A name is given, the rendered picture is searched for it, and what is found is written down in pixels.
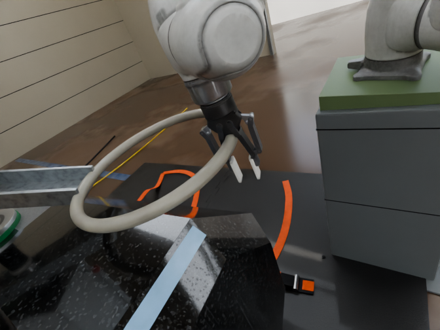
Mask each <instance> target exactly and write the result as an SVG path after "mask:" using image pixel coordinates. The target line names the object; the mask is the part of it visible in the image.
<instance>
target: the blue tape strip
mask: <svg viewBox="0 0 440 330"><path fill-rule="evenodd" d="M205 237H206V234H204V233H203V232H202V231H200V230H198V229H197V228H196V227H194V226H192V227H191V229H190V231H189V232H188V233H187V235H186V237H185V238H184V239H183V241H182V243H181V244H180V245H179V247H178V248H177V250H176V251H175V253H174V254H173V256H172V258H171V259H170V260H169V262H168V264H167V265H166V266H165V268H164V270H163V271H162V272H161V274H160V276H159V277H158V278H157V280H156V282H155V283H154V284H153V286H152V288H151V289H150V290H149V292H148V294H147V295H146V296H145V298H144V299H143V301H142V302H141V304H140V305H139V307H138V308H137V310H136V311H135V313H134V315H133V316H132V317H131V319H130V321H129V322H128V323H127V325H126V327H125V328H124V329H123V330H150V328H151V326H152V325H153V323H154V322H155V320H156V318H157V316H158V315H159V313H160V311H161V310H162V308H163V306H164V305H165V303H166V301H167V300H168V298H169V296H170V295H171V293H172V291H173V290H174V288H175V286H176V285H177V283H178V281H179V280H180V278H181V277H182V275H183V273H184V271H185V270H186V268H187V267H188V265H189V263H190V262H191V260H192V258H193V257H194V255H195V253H196V252H197V250H198V248H199V247H200V245H201V243H202V242H203V240H204V239H205Z"/></svg>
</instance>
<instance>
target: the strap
mask: <svg viewBox="0 0 440 330"><path fill-rule="evenodd" d="M172 173H183V174H187V175H189V176H191V177H192V176H193V175H195V174H194V173H192V172H190V171H187V170H171V171H167V172H163V173H162V174H161V175H160V177H159V179H158V182H157V184H156V186H155V187H153V188H152V189H154V188H157V187H159V186H160V184H161V183H162V180H163V177H164V174H172ZM282 183H283V186H284V191H285V211H284V220H283V223H282V228H281V231H280V235H279V237H278V240H277V242H276V245H275V246H274V249H273V251H274V254H275V258H276V260H277V258H278V257H279V255H280V253H281V251H282V248H283V246H284V244H285V241H286V238H287V235H288V232H289V227H290V223H291V214H292V203H293V200H292V192H291V187H290V184H289V180H287V181H282ZM150 190H151V189H147V190H145V191H144V192H143V193H142V195H141V196H140V197H139V198H138V199H137V200H138V201H141V200H142V199H143V198H144V196H145V195H146V194H147V193H148V192H149V191H150ZM199 193H200V190H199V191H198V192H196V193H195V194H194V197H193V201H192V205H191V206H192V207H196V205H197V203H198V197H199Z"/></svg>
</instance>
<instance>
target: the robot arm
mask: <svg viewBox="0 0 440 330"><path fill-rule="evenodd" d="M265 4H266V0H148V6H149V14H150V17H151V21H152V25H153V29H154V31H155V33H156V36H157V38H158V40H159V43H160V45H161V47H162V49H163V51H164V53H165V55H166V57H167V59H168V60H169V62H170V63H171V65H172V67H173V68H174V69H175V71H176V72H177V73H178V74H179V76H180V77H181V78H182V80H183V82H184V85H185V86H186V87H187V90H188V91H189V94H190V95H191V98H192V100H193V102H194V103H195V104H196V105H199V106H200V108H201V110H202V113H203V115H204V117H205V119H206V120H207V125H206V126H203V127H202V129H201V131H200V135H201V136H202V137H203V138H204V139H205V140H206V141H207V143H208V145H209V147H210V149H211V151H212V153H213V155H215V153H216V152H217V151H218V150H219V146H218V144H217V142H216V140H215V138H214V136H213V134H212V133H211V130H213V131H214V132H216V133H218V136H219V141H220V143H221V145H222V144H223V142H224V140H225V137H226V136H227V135H229V134H234V136H235V137H236V138H238V139H239V141H240V142H241V144H242V145H243V146H244V148H245V149H246V151H247V152H248V153H249V161H250V163H251V166H252V168H253V171H254V172H255V175H256V177H257V179H260V176H261V171H260V169H259V166H260V159H259V156H258V154H260V153H262V148H263V145H262V143H261V140H260V137H259V134H258V131H257V129H256V126H255V123H254V113H253V112H250V113H249V114H242V112H241V111H239V110H238V108H237V106H236V103H235V100H234V98H233V96H232V93H231V91H230V90H231V88H232V84H231V82H230V80H232V79H235V78H237V77H239V76H241V75H243V74H244V73H246V72H247V71H249V70H250V69H251V68H252V67H253V66H254V64H255V63H256V62H257V60H258V59H259V57H260V55H261V53H262V51H263V48H264V45H265V40H266V23H265V17H264V14H263V13H264V9H265ZM424 49H426V50H434V51H438V52H440V0H370V1H369V4H368V8H367V15H366V20H365V56H364V57H363V58H358V59H355V60H350V61H348V69H357V70H359V71H358V72H357V73H356V74H354V76H353V81H383V80H404V81H418V80H420V79H421V78H422V72H421V71H422V69H423V67H424V64H425V63H426V60H428V59H429V58H430V56H431V52H424ZM241 120H244V122H245V123H246V124H247V126H248V129H249V132H250V135H251V138H252V140H253V143H254V145H253V144H252V142H251V141H250V140H249V138H248V137H247V136H246V134H245V133H244V131H243V130H242V127H241V126H240V122H241ZM226 164H227V166H228V168H229V170H230V171H231V172H234V174H235V176H236V178H237V180H238V182H239V183H241V182H242V176H243V175H242V173H241V171H240V168H239V166H238V164H237V162H236V159H235V157H234V156H231V157H230V158H229V159H228V160H227V162H226Z"/></svg>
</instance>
